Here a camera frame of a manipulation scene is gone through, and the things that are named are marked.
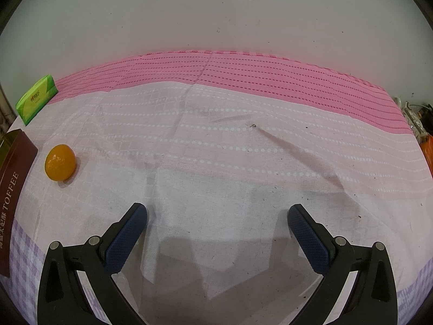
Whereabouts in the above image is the orange plastic bag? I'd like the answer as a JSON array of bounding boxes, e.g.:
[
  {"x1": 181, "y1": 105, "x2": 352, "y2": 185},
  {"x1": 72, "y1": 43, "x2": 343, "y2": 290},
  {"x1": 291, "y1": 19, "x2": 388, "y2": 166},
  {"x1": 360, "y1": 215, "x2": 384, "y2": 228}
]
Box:
[{"x1": 421, "y1": 135, "x2": 433, "y2": 170}]

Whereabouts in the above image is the pink and purple checked tablecloth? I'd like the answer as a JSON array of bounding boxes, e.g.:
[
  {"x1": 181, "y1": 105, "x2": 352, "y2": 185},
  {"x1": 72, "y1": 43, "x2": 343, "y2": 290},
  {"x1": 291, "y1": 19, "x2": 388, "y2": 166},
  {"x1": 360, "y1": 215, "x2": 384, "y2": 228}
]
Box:
[{"x1": 0, "y1": 50, "x2": 433, "y2": 325}]

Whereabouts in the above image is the green tissue pack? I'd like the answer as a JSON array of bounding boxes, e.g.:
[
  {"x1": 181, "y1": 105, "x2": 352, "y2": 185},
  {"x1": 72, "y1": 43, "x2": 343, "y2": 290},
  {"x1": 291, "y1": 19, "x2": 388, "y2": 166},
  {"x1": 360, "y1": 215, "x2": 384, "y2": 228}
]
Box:
[{"x1": 16, "y1": 74, "x2": 59, "y2": 126}]

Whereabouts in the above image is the gold metal tin box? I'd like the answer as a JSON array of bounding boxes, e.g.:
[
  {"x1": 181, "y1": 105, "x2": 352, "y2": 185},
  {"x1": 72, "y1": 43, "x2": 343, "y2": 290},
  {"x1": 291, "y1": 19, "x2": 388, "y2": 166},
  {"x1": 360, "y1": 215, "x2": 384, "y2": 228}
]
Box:
[{"x1": 0, "y1": 129, "x2": 38, "y2": 277}]

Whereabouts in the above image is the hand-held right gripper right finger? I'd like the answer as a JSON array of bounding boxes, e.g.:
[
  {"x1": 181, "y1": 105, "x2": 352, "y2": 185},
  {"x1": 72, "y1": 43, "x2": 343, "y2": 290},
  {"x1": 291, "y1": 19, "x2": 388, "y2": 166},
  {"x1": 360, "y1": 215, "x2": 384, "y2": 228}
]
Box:
[{"x1": 287, "y1": 204, "x2": 398, "y2": 325}]

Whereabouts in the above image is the small orange mandarin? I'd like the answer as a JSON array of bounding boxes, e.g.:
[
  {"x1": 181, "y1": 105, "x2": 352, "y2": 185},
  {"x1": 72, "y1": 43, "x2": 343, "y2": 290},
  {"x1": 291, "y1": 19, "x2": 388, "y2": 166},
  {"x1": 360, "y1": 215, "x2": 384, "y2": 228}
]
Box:
[{"x1": 45, "y1": 144, "x2": 76, "y2": 181}]

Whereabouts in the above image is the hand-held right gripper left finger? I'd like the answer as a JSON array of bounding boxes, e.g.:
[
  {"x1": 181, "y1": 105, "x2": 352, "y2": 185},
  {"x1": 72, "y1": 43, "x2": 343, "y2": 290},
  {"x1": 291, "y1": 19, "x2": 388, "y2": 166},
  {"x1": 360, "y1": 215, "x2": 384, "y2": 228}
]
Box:
[{"x1": 37, "y1": 202, "x2": 148, "y2": 325}]

